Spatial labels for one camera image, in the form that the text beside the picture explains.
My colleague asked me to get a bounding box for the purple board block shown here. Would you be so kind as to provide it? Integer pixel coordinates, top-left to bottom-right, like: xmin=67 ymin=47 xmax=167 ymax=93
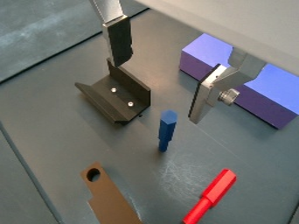
xmin=181 ymin=34 xmax=299 ymax=130

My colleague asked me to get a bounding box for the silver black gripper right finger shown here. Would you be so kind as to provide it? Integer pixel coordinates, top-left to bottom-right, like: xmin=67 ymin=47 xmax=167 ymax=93
xmin=189 ymin=47 xmax=267 ymax=124

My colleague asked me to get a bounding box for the brown T-shaped block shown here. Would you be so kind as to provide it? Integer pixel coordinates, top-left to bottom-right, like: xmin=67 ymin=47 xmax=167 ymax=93
xmin=80 ymin=162 xmax=143 ymax=224

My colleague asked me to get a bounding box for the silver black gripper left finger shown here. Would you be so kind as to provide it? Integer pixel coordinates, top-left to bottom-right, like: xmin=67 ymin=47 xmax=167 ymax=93
xmin=90 ymin=0 xmax=134 ymax=67

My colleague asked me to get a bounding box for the black angle bracket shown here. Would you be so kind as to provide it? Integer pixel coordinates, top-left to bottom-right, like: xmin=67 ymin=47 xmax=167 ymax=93
xmin=75 ymin=61 xmax=151 ymax=125

